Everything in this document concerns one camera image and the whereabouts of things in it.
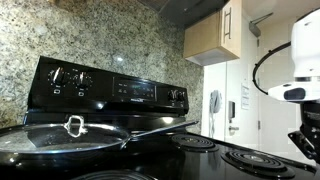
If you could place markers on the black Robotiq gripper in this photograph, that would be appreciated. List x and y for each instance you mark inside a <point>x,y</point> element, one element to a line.
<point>313,120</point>

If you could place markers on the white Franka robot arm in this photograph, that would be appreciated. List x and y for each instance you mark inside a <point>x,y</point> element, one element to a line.
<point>306,43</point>

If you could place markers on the black door lock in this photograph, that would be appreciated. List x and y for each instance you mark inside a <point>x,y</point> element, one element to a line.
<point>231,109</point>

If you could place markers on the white room door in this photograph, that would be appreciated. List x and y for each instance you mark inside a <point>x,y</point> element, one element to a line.
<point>238,60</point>

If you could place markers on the metal door closer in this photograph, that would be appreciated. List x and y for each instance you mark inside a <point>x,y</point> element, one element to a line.
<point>255,28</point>

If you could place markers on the black coil burner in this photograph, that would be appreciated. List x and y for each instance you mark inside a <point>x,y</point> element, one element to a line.
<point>113,176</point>
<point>193,142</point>
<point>256,163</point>

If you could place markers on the white paper notice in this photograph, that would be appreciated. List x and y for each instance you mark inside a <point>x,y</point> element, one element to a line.
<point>245,96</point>

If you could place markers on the black stove control knob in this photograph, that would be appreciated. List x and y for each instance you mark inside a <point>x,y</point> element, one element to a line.
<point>81,80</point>
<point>180,96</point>
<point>171,95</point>
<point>57,76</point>

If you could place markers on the black range hood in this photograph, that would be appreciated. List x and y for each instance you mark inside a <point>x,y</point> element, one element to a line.
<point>186,11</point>

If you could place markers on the black electric stove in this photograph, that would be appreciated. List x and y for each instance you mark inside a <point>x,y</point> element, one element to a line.
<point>106,103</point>

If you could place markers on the grey wall phone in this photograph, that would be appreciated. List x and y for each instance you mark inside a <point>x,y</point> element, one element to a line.
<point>215,100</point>

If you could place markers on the light wood wall cabinet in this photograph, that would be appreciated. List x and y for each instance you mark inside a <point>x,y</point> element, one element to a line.
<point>203,36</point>

